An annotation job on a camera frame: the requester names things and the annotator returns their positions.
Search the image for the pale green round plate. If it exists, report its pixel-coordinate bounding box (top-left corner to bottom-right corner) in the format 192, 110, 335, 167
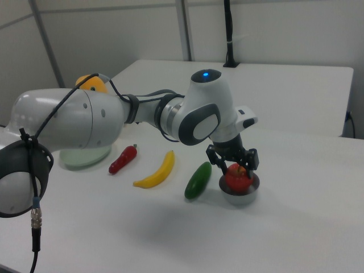
59, 143, 112, 171

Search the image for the yellow banana toy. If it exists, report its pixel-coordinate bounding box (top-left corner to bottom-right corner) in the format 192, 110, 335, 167
133, 150, 176, 189

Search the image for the black cable at table edge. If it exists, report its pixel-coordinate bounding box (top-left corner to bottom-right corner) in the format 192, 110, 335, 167
345, 111, 357, 138

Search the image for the small grey bowl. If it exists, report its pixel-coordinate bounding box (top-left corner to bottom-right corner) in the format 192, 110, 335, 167
218, 173, 260, 206

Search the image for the grey partition post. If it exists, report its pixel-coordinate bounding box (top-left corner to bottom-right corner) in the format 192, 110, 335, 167
175, 0, 196, 61

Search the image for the black arm cable with connector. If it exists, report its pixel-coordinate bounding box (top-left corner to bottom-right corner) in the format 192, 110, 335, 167
18, 73, 187, 273

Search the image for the red chili pepper toy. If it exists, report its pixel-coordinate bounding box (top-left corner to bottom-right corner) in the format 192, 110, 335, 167
108, 144, 138, 175

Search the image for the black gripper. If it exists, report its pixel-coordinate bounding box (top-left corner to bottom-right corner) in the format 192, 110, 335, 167
206, 134, 260, 179

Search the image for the green cucumber toy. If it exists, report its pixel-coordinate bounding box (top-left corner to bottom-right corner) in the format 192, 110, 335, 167
184, 162, 213, 200

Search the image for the orange plush toy animal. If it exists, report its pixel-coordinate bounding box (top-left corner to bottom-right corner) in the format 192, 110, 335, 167
75, 74, 109, 94

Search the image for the red apple toy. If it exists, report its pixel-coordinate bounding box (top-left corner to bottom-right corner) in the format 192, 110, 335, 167
224, 163, 254, 192

